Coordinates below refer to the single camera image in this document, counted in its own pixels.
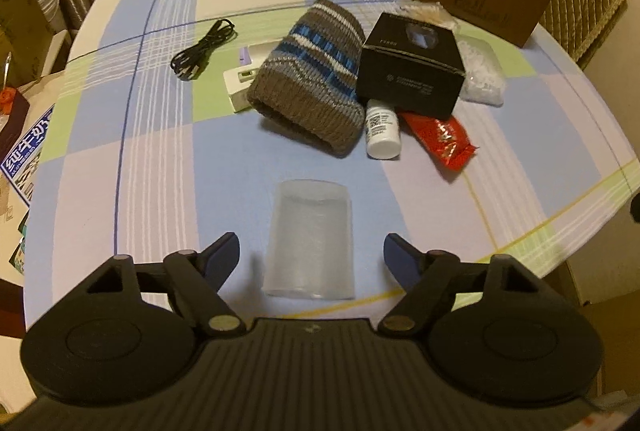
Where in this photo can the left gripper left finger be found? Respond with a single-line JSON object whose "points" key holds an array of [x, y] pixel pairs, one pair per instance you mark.
{"points": [[196, 277]]}

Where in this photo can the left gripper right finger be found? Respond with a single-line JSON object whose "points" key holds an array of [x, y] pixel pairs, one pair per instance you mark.
{"points": [[425, 278]]}

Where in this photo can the red snack packet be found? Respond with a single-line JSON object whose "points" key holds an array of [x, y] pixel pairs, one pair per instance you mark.
{"points": [[446, 140]]}

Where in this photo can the white pill bottle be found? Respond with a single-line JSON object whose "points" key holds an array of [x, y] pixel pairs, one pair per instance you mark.
{"points": [[382, 131]]}

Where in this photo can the translucent plastic cup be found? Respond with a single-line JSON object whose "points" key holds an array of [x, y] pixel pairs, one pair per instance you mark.
{"points": [[309, 253]]}

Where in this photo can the checked pastel tablecloth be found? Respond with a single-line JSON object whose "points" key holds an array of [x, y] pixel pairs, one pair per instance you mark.
{"points": [[178, 119]]}

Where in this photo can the bag of white small items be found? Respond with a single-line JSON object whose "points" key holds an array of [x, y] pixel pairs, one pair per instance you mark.
{"points": [[484, 82]]}

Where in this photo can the blue milk box lying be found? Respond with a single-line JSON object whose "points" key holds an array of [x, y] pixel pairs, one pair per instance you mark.
{"points": [[20, 165]]}

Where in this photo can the small black product box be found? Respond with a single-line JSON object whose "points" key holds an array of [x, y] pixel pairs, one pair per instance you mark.
{"points": [[411, 65]]}

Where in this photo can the grey blue knitted beanie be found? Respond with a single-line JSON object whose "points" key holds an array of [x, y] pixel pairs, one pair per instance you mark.
{"points": [[307, 84]]}

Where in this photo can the white charger adapter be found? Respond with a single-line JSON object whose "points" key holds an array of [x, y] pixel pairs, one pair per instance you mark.
{"points": [[238, 80]]}

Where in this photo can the dark red tray with items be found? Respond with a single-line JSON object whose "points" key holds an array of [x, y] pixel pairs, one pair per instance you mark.
{"points": [[14, 108]]}

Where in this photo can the bag of cotton swabs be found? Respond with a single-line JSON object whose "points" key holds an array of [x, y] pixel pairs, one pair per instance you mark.
{"points": [[430, 12]]}

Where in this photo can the brown paper bag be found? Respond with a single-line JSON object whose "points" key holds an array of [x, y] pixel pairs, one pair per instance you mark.
{"points": [[27, 29]]}

